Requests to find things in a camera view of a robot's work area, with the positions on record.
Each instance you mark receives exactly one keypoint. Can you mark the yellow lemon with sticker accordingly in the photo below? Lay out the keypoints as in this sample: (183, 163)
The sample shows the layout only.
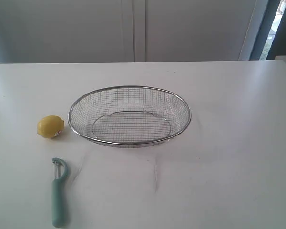
(50, 126)

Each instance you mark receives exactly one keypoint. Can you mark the teal handled vegetable peeler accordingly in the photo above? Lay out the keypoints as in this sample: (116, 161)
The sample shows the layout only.
(58, 206)

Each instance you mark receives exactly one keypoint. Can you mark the oval steel mesh basket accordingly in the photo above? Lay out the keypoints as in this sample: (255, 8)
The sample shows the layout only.
(129, 116)

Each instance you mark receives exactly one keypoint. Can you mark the white cabinet doors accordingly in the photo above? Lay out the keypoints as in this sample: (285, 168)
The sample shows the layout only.
(63, 31)

